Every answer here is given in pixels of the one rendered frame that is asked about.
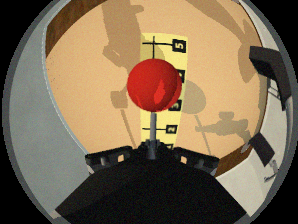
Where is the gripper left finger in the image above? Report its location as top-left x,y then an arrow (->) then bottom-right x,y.
84,141 -> 151,174

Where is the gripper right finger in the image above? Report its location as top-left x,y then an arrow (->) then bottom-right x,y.
155,141 -> 221,176

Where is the grey round floor disc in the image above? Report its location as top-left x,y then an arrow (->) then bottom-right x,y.
239,142 -> 251,155

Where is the pale wooden table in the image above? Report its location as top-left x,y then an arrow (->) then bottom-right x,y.
44,0 -> 269,178

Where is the black stand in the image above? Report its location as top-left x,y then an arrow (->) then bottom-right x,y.
248,131 -> 276,168

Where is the pale yellow strip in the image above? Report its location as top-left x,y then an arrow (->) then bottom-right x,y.
138,32 -> 189,150

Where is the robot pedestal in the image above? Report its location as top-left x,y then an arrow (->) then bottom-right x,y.
248,45 -> 293,112

